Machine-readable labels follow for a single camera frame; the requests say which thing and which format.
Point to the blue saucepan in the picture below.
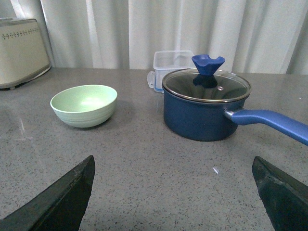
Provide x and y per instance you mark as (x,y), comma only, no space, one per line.
(217,121)

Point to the cream toaster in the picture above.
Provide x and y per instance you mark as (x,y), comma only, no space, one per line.
(23,55)

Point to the green bowl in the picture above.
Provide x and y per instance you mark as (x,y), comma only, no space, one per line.
(85,106)

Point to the glass pot lid blue knob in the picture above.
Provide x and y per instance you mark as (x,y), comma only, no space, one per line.
(206,83)

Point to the white curtain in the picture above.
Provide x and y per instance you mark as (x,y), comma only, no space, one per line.
(254,36)

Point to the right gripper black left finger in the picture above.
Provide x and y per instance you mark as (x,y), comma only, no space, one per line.
(60,207)

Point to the clear plastic container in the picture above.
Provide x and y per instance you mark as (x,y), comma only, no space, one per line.
(169,61)

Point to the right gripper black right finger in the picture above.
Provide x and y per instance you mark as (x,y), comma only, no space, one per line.
(285,198)

